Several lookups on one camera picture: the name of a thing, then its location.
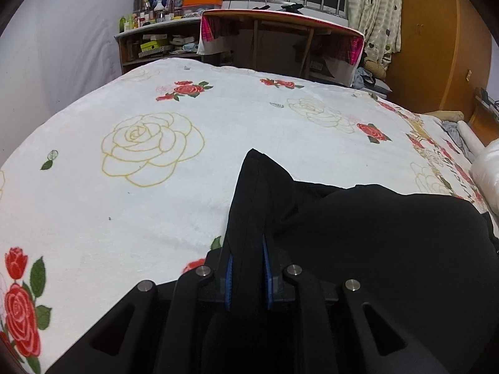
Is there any black large garment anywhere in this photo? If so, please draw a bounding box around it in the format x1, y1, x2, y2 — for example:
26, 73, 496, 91
155, 147, 499, 374

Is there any pile of clothes by curtain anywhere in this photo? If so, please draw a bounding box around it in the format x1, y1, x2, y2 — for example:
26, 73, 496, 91
352, 65, 392, 96

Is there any white rose print bedspread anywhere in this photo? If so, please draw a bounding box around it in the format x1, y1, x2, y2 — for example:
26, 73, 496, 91
1, 59, 489, 373

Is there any grey cloth on bed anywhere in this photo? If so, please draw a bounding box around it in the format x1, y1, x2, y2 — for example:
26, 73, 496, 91
442, 121, 475, 162

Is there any white puffy duvet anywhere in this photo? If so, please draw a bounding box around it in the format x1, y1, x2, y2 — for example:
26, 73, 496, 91
457, 121, 499, 216

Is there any beige pillow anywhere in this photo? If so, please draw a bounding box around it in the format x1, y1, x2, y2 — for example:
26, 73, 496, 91
427, 110, 464, 122

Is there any wooden desk with red trim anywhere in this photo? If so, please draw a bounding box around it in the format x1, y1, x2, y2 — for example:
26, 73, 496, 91
198, 9, 365, 87

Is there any low wooden cluttered shelf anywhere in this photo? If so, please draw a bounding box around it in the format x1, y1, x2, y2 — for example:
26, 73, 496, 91
115, 17, 202, 74

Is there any wooden bedside table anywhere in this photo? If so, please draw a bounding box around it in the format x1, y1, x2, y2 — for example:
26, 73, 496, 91
468, 88, 498, 146

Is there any orange storage box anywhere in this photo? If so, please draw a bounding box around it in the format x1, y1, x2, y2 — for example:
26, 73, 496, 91
181, 0, 224, 15

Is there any patterned window curtain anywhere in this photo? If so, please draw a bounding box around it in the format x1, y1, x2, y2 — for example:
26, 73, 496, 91
348, 0, 403, 69

